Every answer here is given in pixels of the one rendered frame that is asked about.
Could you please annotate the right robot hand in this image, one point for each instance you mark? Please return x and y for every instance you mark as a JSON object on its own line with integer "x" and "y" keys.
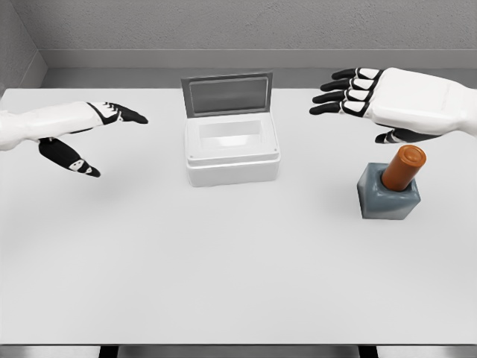
{"x": 406, "y": 100}

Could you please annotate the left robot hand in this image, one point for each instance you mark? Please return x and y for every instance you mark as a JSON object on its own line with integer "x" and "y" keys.
{"x": 71, "y": 115}

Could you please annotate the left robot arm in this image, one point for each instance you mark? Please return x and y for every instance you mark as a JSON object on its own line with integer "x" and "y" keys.
{"x": 11, "y": 128}

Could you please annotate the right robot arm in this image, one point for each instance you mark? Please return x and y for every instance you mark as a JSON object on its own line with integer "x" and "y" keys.
{"x": 467, "y": 108}

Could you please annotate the grey bottle with orange cap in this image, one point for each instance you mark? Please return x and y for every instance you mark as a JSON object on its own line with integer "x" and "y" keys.
{"x": 391, "y": 186}

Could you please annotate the white box with hinged lid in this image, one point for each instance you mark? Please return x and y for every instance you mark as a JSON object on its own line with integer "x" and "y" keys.
{"x": 231, "y": 130}

